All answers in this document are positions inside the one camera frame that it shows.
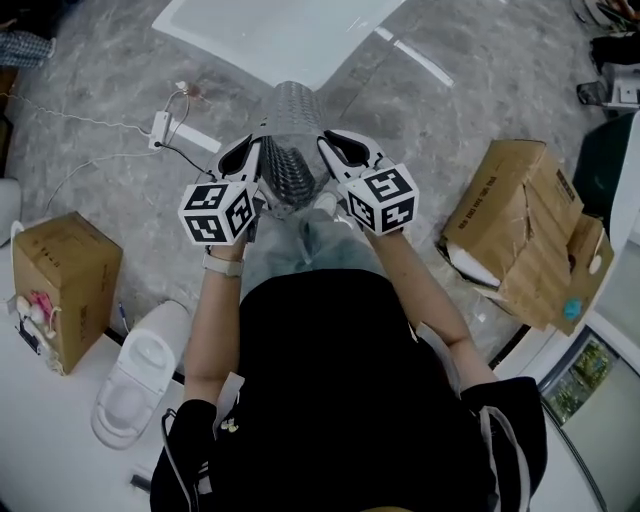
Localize white vanity cabinet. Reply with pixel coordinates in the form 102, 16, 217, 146
602, 64, 640, 109

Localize cardboard box with teal sticker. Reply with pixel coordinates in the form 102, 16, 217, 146
549, 213, 616, 337

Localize window with greenery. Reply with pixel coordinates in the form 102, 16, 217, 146
539, 329, 632, 427

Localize grey perforated bath mat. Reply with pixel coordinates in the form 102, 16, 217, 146
257, 79, 327, 221

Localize white bathtub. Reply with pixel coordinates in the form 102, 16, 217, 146
152, 0, 409, 95

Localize person's left forearm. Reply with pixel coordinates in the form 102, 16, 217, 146
182, 234, 247, 401

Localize person's right forearm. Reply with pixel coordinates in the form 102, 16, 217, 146
363, 225, 497, 387

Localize small black bin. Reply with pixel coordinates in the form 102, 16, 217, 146
577, 80, 609, 107

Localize thin grey cable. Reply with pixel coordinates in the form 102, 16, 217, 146
163, 88, 194, 124

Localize white toilet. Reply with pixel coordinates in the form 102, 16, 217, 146
91, 298, 194, 451

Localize thin white cable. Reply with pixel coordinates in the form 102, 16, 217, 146
44, 144, 157, 216

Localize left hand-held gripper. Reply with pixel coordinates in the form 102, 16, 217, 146
177, 134, 266, 247

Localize upright brown cardboard box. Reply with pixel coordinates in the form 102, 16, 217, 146
12, 210, 124, 376

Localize thick black power cable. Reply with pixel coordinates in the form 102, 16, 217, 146
154, 141, 221, 182

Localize white raised platform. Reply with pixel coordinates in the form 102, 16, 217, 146
0, 239, 201, 512

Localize white foam block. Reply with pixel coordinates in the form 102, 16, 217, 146
446, 243, 502, 290

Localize white power strip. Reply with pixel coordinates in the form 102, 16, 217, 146
148, 110, 174, 151

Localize person's blue jeans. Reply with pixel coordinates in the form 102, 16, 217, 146
257, 208, 374, 281

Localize person's black shirt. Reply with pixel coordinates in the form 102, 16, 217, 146
149, 268, 550, 512

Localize grey shoulder strap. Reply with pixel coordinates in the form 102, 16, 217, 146
214, 369, 246, 437
413, 321, 462, 400

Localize dark wooden furniture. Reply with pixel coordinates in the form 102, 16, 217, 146
0, 67, 19, 177

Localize person's white shoe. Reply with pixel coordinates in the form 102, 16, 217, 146
312, 192, 340, 217

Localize beige wristband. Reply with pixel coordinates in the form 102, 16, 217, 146
201, 251, 246, 277

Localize white coiled cable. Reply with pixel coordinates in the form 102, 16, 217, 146
0, 92, 152, 137

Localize white toiletries bundle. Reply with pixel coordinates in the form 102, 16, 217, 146
7, 294, 64, 375

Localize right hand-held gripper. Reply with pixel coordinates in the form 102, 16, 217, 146
317, 129, 419, 236

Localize large torn cardboard box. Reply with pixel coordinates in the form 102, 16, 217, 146
437, 138, 586, 332

